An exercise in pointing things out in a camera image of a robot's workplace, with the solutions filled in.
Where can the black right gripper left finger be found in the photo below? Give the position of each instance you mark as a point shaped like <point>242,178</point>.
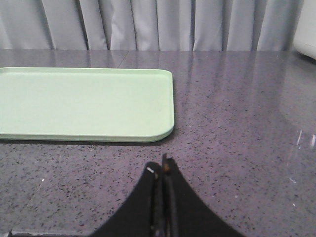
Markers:
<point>134,218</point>

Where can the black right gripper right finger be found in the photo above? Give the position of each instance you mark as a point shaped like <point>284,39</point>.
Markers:
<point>186,214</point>

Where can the light green plastic tray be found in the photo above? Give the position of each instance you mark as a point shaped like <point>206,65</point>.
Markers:
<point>86,104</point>

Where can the grey pleated curtain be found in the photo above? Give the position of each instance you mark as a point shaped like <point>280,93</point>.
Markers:
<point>186,25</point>

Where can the white appliance at table edge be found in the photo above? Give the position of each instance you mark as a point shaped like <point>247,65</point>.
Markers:
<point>305,36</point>

